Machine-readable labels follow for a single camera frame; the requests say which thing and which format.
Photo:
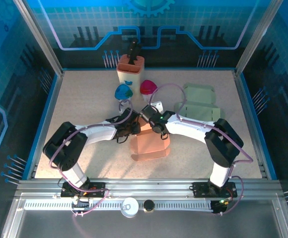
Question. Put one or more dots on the green paper box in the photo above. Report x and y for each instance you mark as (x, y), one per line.
(198, 109)

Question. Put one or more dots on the aluminium front rail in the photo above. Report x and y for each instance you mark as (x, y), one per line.
(146, 186)

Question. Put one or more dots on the white cup pink lid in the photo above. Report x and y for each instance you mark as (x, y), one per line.
(148, 86)

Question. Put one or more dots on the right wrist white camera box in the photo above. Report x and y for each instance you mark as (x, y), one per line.
(158, 105)

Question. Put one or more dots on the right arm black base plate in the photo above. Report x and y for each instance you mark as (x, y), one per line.
(201, 189)

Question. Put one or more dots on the pink paper box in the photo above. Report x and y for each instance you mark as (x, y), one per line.
(150, 146)

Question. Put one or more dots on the right aluminium frame post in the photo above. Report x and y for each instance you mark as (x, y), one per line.
(257, 37)

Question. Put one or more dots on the white cup blue lid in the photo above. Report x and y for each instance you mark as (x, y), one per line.
(122, 91)

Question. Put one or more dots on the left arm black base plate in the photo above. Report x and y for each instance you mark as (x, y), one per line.
(96, 189)

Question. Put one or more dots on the cream knife block orange top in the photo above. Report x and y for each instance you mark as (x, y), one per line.
(130, 74)

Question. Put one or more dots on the left aluminium frame post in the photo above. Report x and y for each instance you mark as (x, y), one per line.
(38, 37)

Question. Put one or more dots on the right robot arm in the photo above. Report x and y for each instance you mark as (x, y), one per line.
(223, 143)

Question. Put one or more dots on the aluminium frame post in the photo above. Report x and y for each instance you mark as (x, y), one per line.
(38, 37)
(257, 37)

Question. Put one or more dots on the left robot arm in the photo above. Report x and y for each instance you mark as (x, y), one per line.
(67, 148)

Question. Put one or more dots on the black round knob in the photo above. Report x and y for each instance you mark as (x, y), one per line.
(148, 205)

